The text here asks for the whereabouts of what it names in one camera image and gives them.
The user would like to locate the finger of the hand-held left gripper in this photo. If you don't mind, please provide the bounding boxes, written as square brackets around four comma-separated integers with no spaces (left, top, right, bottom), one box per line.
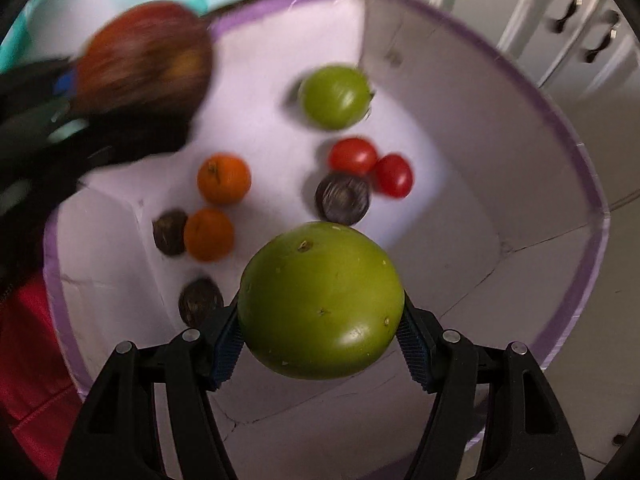
[65,107,197,167]
[0,57,83,111]

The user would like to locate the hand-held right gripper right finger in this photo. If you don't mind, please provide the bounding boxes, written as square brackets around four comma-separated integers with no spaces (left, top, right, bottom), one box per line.
[397,294,586,480]

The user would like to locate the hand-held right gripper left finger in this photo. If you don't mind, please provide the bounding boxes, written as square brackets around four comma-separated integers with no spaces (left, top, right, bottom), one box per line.
[56,300,246,480]

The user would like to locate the dark brown water chestnut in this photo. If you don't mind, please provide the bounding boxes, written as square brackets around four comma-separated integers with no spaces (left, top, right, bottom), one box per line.
[178,277,226,328]
[152,208,190,257]
[315,172,373,227]

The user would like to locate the red apple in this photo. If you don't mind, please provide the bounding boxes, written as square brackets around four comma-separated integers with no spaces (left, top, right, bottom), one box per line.
[74,2,216,122]

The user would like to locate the orange tangerine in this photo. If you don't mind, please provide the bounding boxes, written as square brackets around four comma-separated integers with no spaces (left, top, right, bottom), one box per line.
[183,207,236,263]
[196,154,252,206]

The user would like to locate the green apple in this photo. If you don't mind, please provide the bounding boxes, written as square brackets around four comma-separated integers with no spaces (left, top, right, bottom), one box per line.
[299,64,374,130]
[237,221,406,380]

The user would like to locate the red cherry tomato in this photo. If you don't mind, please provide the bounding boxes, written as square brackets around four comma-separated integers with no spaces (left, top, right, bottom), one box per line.
[328,137,379,177]
[374,154,414,199]

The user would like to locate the white box with purple rim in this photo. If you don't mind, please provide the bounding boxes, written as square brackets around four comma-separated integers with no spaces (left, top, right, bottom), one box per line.
[42,0,613,480]

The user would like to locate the red clothing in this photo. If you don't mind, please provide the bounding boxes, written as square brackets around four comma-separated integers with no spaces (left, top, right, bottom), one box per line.
[0,277,83,466]

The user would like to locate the white cabinet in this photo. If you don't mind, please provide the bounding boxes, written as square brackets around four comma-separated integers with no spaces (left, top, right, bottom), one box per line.
[395,0,640,113]

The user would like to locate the black cabinet handle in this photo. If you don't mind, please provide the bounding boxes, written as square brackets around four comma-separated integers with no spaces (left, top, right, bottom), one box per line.
[550,0,589,34]
[582,10,621,64]

